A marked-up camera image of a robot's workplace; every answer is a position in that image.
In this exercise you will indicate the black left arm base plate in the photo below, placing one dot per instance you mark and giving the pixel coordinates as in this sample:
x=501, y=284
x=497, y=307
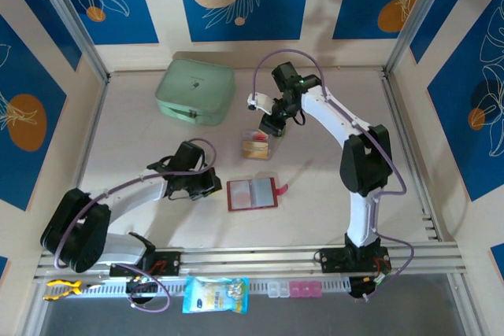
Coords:
x=169, y=263

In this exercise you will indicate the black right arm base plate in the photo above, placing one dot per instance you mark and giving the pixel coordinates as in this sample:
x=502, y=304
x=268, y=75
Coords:
x=334, y=259

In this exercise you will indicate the aluminium side rail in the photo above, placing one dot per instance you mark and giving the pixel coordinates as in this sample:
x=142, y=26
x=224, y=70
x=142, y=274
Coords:
x=84, y=135
x=409, y=155

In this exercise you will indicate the pink pill box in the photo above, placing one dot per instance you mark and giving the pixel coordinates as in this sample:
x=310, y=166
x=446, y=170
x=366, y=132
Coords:
x=305, y=289

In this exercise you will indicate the aluminium frame post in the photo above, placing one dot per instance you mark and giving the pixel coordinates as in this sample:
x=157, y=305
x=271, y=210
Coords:
x=71, y=17
x=417, y=17

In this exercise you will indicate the red card holder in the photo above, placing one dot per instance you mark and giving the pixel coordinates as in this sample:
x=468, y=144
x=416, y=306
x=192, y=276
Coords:
x=264, y=194

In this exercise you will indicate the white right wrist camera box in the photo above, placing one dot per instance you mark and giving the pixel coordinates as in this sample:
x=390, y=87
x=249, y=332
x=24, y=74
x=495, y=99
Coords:
x=262, y=103

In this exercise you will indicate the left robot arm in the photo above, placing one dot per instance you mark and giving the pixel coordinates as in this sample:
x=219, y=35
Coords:
x=134, y=194

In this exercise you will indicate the clear pill box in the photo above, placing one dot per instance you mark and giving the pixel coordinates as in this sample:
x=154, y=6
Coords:
x=277, y=289

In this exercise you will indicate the orange red credit card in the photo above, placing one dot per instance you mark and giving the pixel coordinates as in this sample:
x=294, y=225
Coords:
x=260, y=137

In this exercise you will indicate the blue snack bag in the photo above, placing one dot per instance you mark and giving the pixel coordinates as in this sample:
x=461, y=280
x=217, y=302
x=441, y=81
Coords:
x=214, y=296

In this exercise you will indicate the mint green zip case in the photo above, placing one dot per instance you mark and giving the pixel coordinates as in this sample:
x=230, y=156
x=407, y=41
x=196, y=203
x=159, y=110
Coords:
x=193, y=88

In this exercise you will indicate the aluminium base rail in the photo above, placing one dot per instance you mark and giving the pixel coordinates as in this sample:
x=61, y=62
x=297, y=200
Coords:
x=252, y=261

